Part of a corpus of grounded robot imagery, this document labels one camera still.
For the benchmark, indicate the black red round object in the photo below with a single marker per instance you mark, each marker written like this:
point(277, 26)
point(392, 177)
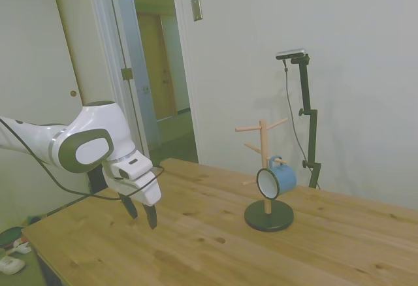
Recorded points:
point(8, 237)

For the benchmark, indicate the dark table leg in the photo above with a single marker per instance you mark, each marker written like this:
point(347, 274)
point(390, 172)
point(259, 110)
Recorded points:
point(49, 271)

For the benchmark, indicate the cream white open door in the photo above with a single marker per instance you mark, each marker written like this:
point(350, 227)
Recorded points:
point(75, 21)

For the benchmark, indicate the black box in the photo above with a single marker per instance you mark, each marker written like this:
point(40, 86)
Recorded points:
point(96, 181)

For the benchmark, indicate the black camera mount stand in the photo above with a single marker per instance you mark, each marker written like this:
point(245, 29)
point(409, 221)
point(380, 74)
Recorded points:
point(287, 87)

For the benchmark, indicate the metal door latch plate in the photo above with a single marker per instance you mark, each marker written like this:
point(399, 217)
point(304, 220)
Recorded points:
point(145, 89)

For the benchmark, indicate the white door frame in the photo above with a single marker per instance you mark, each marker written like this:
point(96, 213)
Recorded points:
point(183, 70)

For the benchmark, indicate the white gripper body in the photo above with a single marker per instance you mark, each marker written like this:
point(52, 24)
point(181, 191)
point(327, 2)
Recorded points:
point(137, 175)

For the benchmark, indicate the small white floor object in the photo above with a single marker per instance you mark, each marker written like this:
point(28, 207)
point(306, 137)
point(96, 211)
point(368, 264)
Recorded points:
point(21, 250)

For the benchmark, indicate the brass door hinge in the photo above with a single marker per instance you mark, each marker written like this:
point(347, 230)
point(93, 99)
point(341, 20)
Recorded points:
point(126, 73)

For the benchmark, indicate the brown wooden door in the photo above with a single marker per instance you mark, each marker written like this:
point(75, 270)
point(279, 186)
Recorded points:
point(153, 70)

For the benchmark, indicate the white shoe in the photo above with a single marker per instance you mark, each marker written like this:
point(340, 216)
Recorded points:
point(11, 265)

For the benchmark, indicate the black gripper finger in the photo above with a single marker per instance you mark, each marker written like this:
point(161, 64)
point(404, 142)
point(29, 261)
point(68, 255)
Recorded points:
point(151, 216)
point(130, 208)

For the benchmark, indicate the wooden mug tree black base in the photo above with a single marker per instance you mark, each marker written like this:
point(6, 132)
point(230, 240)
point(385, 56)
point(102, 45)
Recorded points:
point(258, 216)

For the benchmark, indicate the blue enamel mug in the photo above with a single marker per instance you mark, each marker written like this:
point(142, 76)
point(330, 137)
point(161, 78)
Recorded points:
point(284, 176)

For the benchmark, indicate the green red floor object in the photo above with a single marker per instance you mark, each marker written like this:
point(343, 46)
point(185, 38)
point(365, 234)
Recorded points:
point(34, 220)

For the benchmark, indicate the grey exterior camera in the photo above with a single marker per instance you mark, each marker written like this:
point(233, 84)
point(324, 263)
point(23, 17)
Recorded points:
point(291, 54)

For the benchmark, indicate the metal wall switch plate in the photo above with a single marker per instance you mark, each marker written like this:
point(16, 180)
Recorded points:
point(196, 9)

